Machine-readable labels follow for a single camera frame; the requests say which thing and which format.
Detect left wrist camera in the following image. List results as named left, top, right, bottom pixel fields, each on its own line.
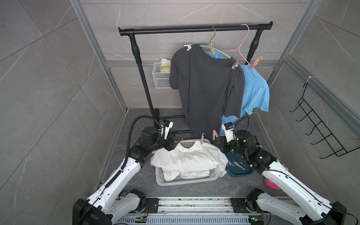
left=160, top=120, right=173, bottom=140

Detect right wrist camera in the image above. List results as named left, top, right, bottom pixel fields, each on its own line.
left=221, top=122, right=234, bottom=143

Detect salmon pink clothespin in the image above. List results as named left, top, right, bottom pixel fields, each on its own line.
left=212, top=130, right=218, bottom=141

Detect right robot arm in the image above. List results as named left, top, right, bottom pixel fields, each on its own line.
left=213, top=122, right=349, bottom=225

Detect light blue t-shirt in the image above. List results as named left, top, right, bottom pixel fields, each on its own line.
left=205, top=51, right=270, bottom=122

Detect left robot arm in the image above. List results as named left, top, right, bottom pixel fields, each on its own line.
left=72, top=115, right=180, bottom=225

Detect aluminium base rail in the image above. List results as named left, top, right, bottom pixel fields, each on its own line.
left=112, top=196, right=313, bottom=225

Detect pink plush doll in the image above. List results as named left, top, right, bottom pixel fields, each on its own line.
left=264, top=178, right=281, bottom=190

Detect dark grey garment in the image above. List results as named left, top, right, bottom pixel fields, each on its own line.
left=169, top=45, right=246, bottom=139

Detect light pink clothespin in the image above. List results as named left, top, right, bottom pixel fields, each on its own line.
left=184, top=44, right=192, bottom=51

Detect green plastic hanger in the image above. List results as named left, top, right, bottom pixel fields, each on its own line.
left=199, top=26, right=232, bottom=60

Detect pink wire hanger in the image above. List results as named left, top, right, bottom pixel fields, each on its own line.
left=223, top=23, right=250, bottom=64

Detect black clothes rack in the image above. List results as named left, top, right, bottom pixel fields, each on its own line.
left=118, top=21, right=273, bottom=122

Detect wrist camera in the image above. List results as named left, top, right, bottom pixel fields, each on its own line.
left=160, top=120, right=173, bottom=140
left=221, top=122, right=234, bottom=143

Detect black wall hook rack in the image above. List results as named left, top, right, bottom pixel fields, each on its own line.
left=289, top=83, right=360, bottom=159

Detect grey white clothespin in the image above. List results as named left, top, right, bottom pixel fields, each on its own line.
left=200, top=133, right=204, bottom=144

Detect white laundry basket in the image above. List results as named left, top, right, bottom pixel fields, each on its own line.
left=155, top=137, right=219, bottom=187

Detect clothespins in tray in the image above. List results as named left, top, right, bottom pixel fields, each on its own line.
left=228, top=160, right=246, bottom=171

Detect yellow tissue pack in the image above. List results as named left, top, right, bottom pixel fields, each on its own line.
left=160, top=58, right=171, bottom=73

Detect teal clothespin tray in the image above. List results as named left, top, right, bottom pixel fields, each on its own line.
left=225, top=152, right=254, bottom=177

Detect yellow clothespin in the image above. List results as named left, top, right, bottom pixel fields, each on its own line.
left=209, top=42, right=216, bottom=55

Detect white garment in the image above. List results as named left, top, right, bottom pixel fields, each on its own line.
left=149, top=140, right=229, bottom=182

